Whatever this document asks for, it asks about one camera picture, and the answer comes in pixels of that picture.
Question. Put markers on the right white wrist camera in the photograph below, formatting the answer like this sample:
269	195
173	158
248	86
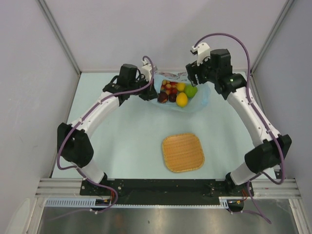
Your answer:
203	51

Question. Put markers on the green fake lime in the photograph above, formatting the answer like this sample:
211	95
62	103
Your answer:
190	91

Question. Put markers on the white slotted cable duct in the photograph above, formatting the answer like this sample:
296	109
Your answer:
78	202

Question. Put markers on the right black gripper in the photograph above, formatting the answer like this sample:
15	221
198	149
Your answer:
193	69

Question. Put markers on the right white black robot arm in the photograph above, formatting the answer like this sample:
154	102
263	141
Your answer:
270	147

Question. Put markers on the dark red fake plum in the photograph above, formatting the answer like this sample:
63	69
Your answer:
163	97

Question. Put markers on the red cherry tomato bunch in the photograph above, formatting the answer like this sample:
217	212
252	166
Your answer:
169	87

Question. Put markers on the woven bamboo tray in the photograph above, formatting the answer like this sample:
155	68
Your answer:
182	152

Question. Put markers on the yellow fake lemon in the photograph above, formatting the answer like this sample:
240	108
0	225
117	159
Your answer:
181	87
182	100

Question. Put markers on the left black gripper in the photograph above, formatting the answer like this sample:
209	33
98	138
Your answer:
150	93

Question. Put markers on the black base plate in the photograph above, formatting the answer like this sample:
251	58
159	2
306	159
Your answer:
170	192

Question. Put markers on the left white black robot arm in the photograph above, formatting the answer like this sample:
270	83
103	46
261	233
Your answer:
73	140

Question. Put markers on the aluminium frame rail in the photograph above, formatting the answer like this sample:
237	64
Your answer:
70	188

